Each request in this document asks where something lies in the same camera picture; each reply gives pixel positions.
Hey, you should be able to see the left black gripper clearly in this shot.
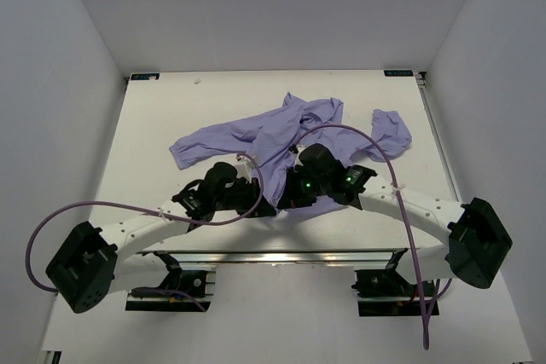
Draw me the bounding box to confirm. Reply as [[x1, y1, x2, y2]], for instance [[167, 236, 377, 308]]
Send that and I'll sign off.
[[213, 178, 276, 219]]

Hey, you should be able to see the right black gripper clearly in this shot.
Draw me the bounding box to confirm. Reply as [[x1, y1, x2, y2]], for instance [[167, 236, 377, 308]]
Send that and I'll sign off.
[[278, 165, 330, 208]]

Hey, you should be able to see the lavender purple jacket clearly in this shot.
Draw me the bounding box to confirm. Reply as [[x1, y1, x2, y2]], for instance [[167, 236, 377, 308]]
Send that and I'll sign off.
[[168, 90, 413, 215]]

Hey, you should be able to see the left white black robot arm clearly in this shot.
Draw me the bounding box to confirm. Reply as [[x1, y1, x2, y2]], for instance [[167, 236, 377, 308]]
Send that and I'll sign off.
[[46, 153, 274, 314]]

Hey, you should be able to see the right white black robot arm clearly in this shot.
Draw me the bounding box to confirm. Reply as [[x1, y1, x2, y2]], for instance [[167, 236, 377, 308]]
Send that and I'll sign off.
[[277, 143, 513, 295]]

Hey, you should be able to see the right blue table label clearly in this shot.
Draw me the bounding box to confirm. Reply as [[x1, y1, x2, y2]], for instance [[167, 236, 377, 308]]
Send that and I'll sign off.
[[383, 69, 414, 78]]

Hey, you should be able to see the blue table label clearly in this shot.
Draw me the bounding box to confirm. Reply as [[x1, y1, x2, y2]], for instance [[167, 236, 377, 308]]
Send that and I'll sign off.
[[383, 69, 414, 78], [130, 73, 160, 81]]

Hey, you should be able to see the left blue table label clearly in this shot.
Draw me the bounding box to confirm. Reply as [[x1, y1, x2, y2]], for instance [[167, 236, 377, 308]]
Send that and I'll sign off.
[[130, 73, 160, 81]]

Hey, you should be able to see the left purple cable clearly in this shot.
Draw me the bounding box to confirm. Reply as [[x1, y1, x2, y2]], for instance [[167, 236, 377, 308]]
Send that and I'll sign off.
[[25, 153, 264, 295]]

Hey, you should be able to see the purple cable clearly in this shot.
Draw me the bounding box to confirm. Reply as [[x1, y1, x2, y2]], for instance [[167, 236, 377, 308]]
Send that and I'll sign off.
[[288, 124, 453, 351], [25, 153, 264, 295]]

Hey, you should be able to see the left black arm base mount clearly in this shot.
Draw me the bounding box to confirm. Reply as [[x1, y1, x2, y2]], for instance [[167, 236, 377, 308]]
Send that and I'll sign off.
[[125, 251, 216, 313]]

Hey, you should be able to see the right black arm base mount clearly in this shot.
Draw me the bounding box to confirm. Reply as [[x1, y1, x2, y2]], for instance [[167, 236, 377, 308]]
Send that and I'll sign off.
[[351, 257, 421, 317]]

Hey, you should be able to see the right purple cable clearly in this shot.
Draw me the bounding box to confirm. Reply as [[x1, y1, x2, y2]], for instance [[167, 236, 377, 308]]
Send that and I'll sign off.
[[288, 124, 453, 351]]

